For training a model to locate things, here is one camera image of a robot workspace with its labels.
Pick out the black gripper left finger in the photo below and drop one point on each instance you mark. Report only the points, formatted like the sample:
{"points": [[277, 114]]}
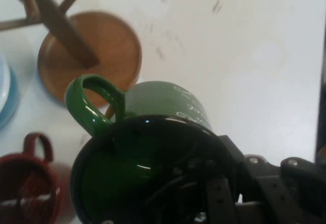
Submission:
{"points": [[219, 198]]}

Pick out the light blue bowl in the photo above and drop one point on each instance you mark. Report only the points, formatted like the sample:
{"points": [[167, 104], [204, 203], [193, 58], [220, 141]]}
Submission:
{"points": [[7, 94]]}

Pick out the wooden mug tree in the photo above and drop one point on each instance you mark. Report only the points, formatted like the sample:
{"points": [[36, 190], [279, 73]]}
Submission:
{"points": [[109, 43]]}

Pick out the red cup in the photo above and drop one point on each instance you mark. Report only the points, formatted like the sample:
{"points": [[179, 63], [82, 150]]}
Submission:
{"points": [[38, 168]]}

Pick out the green mug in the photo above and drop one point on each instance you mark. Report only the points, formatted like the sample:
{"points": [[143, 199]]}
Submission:
{"points": [[163, 99]]}

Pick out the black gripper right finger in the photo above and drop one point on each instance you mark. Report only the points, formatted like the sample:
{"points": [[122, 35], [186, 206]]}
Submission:
{"points": [[293, 188]]}

